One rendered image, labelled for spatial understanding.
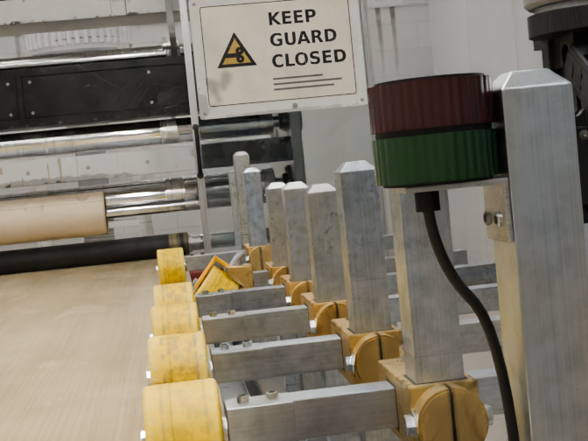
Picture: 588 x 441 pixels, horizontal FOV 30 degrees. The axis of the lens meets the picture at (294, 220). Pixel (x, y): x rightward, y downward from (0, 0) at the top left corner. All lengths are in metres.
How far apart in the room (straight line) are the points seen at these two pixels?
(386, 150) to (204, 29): 2.56
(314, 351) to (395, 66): 8.69
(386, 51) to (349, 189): 8.70
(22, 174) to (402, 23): 6.97
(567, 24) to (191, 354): 0.54
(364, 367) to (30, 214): 2.16
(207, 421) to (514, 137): 0.36
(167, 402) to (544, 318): 0.35
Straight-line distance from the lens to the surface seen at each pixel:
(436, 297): 0.78
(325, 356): 1.07
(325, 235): 1.27
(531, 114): 0.53
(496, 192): 0.54
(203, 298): 1.55
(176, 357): 1.04
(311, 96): 3.07
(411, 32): 9.78
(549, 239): 0.54
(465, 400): 0.77
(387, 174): 0.52
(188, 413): 0.80
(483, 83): 0.52
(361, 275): 1.02
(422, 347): 0.78
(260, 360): 1.06
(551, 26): 0.65
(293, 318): 1.31
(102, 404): 1.19
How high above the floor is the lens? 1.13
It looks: 3 degrees down
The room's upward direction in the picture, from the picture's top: 6 degrees counter-clockwise
